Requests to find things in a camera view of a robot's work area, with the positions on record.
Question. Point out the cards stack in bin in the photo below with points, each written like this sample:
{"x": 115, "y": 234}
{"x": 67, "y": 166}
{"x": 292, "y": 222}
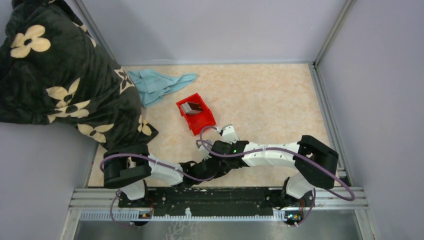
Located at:
{"x": 191, "y": 108}

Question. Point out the black floral fleece blanket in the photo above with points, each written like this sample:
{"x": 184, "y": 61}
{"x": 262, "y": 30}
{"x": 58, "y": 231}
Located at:
{"x": 53, "y": 71}

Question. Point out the red plastic bin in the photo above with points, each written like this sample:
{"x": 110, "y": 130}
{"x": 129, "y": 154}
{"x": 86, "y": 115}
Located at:
{"x": 197, "y": 122}

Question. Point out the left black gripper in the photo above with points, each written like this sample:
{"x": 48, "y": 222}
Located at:
{"x": 222, "y": 169}

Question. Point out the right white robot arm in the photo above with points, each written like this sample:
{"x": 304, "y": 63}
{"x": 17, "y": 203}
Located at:
{"x": 315, "y": 162}

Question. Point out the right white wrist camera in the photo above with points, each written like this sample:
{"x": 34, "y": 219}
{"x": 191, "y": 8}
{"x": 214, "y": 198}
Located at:
{"x": 228, "y": 134}

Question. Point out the light blue cloth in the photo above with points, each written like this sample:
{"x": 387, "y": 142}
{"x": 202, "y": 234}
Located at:
{"x": 152, "y": 86}

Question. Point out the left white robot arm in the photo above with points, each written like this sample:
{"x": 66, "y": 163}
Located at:
{"x": 127, "y": 169}

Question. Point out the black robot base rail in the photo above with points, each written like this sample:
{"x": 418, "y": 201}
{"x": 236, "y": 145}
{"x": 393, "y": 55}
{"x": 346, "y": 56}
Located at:
{"x": 220, "y": 204}

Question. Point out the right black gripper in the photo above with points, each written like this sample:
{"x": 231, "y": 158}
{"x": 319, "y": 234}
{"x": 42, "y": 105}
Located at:
{"x": 233, "y": 144}

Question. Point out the aluminium frame post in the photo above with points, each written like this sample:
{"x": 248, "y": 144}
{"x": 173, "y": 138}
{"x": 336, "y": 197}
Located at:
{"x": 348, "y": 4}
{"x": 93, "y": 26}

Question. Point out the aluminium frame post right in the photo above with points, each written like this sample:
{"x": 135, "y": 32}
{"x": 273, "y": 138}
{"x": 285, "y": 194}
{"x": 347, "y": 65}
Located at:
{"x": 348, "y": 4}

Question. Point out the aluminium frame post left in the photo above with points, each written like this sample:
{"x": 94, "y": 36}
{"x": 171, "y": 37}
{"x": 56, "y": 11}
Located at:
{"x": 93, "y": 26}

